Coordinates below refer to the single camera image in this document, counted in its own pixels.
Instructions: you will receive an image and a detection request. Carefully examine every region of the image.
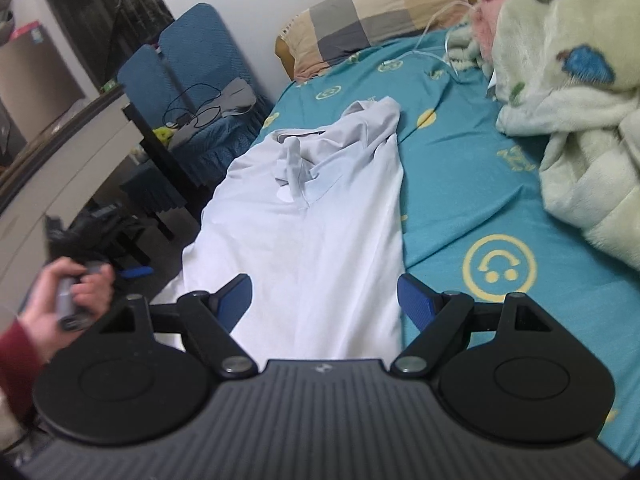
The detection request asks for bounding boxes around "pink fleece blanket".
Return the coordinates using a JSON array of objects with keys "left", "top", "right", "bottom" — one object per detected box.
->
[{"left": 470, "top": 0, "right": 640, "bottom": 56}]

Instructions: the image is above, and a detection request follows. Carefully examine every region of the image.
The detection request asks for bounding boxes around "dark window with grille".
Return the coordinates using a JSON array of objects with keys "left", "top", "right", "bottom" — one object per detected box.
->
[{"left": 37, "top": 0, "right": 176, "bottom": 93}]

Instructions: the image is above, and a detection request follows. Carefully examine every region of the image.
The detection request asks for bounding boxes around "person's left forearm red sleeve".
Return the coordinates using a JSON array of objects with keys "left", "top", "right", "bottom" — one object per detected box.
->
[{"left": 0, "top": 317, "right": 51, "bottom": 413}]

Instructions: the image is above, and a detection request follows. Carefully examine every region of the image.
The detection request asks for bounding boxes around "pink lid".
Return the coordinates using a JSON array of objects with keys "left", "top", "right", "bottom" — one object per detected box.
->
[{"left": 10, "top": 20, "right": 41, "bottom": 41}]

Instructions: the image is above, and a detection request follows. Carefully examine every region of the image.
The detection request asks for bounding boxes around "bed with teal printed sheet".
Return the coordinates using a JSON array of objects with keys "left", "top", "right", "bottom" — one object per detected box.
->
[{"left": 150, "top": 25, "right": 640, "bottom": 466}]

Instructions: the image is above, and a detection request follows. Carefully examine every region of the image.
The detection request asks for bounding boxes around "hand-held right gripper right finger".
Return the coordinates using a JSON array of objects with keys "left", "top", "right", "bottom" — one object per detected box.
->
[{"left": 390, "top": 274, "right": 566, "bottom": 378}]

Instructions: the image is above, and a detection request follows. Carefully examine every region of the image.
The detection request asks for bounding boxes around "checked grey beige pillow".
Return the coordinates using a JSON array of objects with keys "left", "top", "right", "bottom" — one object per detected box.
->
[{"left": 292, "top": 0, "right": 468, "bottom": 81}]

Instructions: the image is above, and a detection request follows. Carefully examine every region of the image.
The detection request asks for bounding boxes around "cardboard box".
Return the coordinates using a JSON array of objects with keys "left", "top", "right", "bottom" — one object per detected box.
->
[{"left": 0, "top": 22, "right": 88, "bottom": 151}]

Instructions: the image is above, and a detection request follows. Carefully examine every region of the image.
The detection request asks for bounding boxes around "white shirt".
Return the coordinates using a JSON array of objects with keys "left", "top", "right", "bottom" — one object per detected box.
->
[{"left": 150, "top": 97, "right": 406, "bottom": 356}]

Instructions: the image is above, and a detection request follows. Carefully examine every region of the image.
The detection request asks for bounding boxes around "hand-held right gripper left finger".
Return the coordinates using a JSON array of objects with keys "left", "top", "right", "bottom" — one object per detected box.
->
[{"left": 85, "top": 274, "right": 258, "bottom": 378}]

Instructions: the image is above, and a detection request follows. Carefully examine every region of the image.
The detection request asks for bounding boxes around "black cable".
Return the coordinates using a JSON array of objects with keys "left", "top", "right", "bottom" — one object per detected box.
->
[{"left": 164, "top": 82, "right": 226, "bottom": 128}]

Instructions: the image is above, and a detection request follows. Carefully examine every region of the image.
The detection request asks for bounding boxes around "blue covered chair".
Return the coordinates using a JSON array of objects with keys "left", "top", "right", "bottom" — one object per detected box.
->
[
  {"left": 160, "top": 2, "right": 275, "bottom": 186},
  {"left": 117, "top": 44, "right": 201, "bottom": 221}
]

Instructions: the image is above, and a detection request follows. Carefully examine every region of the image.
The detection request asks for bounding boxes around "pale green printed fleece blanket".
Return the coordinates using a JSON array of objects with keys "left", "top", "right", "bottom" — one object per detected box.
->
[{"left": 445, "top": 0, "right": 640, "bottom": 266}]

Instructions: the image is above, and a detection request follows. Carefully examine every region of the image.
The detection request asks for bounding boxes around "white desk with black legs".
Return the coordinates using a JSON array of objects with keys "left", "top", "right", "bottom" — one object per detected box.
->
[{"left": 0, "top": 85, "right": 176, "bottom": 321}]

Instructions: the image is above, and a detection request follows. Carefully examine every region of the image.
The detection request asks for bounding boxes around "person's left hand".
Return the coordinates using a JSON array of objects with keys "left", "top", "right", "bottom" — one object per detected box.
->
[{"left": 19, "top": 257, "right": 117, "bottom": 361}]

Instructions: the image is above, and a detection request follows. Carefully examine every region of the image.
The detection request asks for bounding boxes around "white charging cable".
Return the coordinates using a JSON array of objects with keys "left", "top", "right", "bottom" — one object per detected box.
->
[{"left": 380, "top": 2, "right": 476, "bottom": 81}]

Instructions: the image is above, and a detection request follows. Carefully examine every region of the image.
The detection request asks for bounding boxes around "brown cushion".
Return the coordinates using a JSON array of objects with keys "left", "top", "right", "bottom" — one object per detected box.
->
[{"left": 275, "top": 0, "right": 478, "bottom": 81}]

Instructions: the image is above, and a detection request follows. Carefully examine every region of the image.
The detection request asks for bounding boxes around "grey cloth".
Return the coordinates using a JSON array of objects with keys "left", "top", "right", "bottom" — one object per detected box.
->
[{"left": 172, "top": 78, "right": 256, "bottom": 143}]

